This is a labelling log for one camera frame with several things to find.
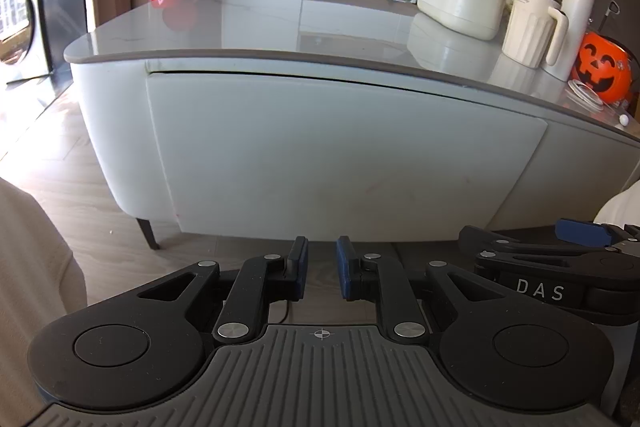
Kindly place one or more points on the white table drawer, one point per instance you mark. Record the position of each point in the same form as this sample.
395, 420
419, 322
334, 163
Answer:
325, 147

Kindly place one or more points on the cream oval container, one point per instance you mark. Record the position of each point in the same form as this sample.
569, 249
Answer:
455, 12

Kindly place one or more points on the white coffee table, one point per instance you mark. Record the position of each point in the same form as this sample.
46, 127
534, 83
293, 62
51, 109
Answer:
115, 127

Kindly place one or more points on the white washing machine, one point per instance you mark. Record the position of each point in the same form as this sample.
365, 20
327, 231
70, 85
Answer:
17, 17

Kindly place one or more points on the round glass lid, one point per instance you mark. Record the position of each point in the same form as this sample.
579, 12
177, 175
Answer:
585, 96

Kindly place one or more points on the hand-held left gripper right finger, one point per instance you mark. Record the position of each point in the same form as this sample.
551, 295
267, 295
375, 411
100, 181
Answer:
345, 267

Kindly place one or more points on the small white ball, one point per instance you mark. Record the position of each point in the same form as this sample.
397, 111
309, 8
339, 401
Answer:
624, 121

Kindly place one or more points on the orange pumpkin bucket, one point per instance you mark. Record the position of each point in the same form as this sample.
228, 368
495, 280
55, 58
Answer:
600, 67

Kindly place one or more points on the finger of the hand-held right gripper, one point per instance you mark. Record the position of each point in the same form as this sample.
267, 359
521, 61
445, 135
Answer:
585, 232
540, 252

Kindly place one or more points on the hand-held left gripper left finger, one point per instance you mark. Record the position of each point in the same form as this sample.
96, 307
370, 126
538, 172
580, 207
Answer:
299, 267

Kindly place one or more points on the person's white clothing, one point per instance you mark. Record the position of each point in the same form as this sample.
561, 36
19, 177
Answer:
30, 282
620, 204

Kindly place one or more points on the white thermos bottle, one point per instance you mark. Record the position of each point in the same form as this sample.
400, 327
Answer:
577, 7

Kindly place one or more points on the cream ribbed mug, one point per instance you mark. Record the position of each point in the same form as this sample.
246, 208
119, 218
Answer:
525, 32

